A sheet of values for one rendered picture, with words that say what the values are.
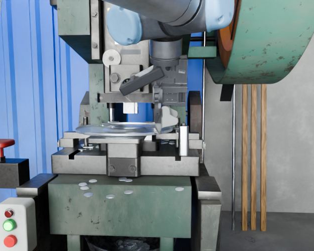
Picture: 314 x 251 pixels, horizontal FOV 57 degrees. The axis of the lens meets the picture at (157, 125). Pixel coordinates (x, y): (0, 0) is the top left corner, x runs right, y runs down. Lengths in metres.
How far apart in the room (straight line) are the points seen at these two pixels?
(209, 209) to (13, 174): 0.52
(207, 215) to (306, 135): 1.69
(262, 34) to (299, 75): 1.58
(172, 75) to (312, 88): 1.75
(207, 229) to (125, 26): 0.51
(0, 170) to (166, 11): 0.64
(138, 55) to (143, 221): 0.49
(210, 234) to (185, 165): 0.21
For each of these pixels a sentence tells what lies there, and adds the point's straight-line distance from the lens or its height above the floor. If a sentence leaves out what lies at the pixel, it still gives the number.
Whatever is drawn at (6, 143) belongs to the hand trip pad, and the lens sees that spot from 0.88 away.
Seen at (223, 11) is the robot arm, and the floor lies 1.01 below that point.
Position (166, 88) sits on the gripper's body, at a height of 0.90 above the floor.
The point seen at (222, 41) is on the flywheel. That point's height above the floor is 1.09.
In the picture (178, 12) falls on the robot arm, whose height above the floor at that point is 1.00.
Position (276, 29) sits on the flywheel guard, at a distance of 0.76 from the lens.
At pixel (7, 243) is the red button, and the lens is 0.82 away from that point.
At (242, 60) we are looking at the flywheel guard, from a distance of 0.81.
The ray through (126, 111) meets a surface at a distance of 0.98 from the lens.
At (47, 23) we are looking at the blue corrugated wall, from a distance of 2.35.
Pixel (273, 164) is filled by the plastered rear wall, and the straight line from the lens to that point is 2.32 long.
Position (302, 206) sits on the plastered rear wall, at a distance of 2.49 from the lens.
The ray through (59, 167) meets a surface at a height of 0.67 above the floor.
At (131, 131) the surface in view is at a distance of 0.82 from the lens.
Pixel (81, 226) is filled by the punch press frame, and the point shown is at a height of 0.53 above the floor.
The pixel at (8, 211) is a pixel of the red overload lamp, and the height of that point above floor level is 0.62.
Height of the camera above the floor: 0.89
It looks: 6 degrees down
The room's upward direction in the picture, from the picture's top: straight up
